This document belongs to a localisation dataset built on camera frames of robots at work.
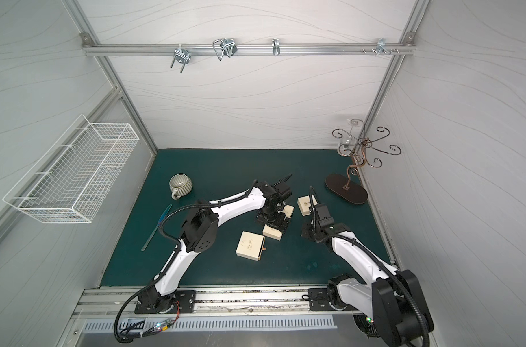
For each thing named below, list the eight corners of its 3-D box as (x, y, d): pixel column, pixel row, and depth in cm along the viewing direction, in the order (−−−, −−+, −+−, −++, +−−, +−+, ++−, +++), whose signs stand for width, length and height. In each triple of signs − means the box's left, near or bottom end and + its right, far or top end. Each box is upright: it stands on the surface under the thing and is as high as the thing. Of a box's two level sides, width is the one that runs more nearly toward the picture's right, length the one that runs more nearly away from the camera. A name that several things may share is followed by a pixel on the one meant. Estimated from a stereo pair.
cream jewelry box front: (236, 256, 85) (235, 253, 83) (243, 234, 91) (242, 231, 89) (259, 262, 84) (259, 259, 81) (265, 239, 90) (265, 236, 87)
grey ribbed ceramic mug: (169, 201, 100) (164, 194, 96) (176, 180, 108) (172, 173, 104) (188, 201, 100) (184, 194, 96) (194, 180, 108) (191, 173, 104)
